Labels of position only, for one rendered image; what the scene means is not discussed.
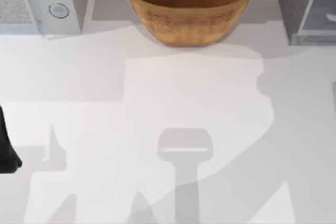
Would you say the brown woven basket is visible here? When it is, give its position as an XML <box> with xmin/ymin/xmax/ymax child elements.
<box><xmin>123</xmin><ymin>0</ymin><xmax>256</xmax><ymax>47</ymax></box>

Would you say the pale microwave oven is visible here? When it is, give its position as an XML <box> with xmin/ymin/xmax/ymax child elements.
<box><xmin>0</xmin><ymin>0</ymin><xmax>92</xmax><ymax>36</ymax></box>

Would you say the round microwave knob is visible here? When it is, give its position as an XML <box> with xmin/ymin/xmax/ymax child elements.
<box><xmin>48</xmin><ymin>2</ymin><xmax>70</xmax><ymax>19</ymax></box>

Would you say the glass cabinet door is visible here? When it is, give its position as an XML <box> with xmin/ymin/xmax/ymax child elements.
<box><xmin>297</xmin><ymin>0</ymin><xmax>336</xmax><ymax>37</ymax></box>

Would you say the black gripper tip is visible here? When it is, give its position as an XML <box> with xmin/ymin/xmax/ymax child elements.
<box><xmin>0</xmin><ymin>105</ymin><xmax>23</xmax><ymax>174</ymax></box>

